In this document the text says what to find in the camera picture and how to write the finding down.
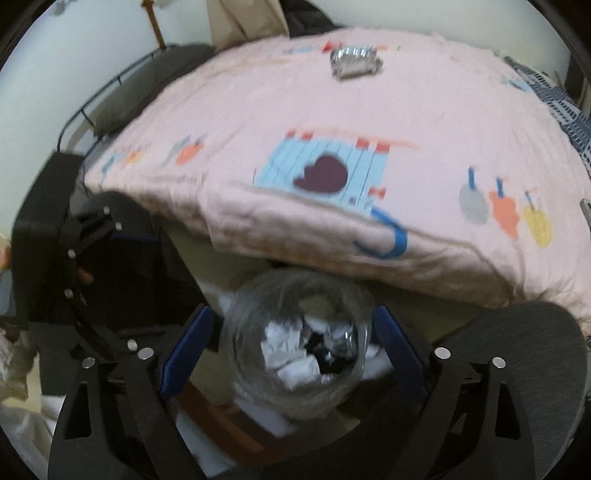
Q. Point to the white paper bag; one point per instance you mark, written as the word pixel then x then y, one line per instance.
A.
pixel 285 355

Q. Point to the black bag by curtain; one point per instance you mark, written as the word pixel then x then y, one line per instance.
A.
pixel 306 19

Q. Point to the brown wooden stick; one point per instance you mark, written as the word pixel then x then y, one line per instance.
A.
pixel 148 6

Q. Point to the silver foil plastic bag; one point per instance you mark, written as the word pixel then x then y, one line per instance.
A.
pixel 354 61

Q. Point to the blue white checkered blanket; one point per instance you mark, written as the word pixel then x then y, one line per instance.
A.
pixel 573 122

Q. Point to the pink patterned bed quilt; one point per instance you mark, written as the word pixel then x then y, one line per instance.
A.
pixel 435 175

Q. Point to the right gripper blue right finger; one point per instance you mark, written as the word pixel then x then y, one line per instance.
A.
pixel 471 424

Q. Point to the clear plastic trash bag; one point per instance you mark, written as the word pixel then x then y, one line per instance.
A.
pixel 336 314

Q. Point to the grey fabric chair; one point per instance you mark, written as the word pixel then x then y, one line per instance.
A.
pixel 547 358

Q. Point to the beige curtain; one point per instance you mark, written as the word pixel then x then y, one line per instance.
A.
pixel 235 22

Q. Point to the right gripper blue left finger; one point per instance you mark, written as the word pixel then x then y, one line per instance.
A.
pixel 115 422

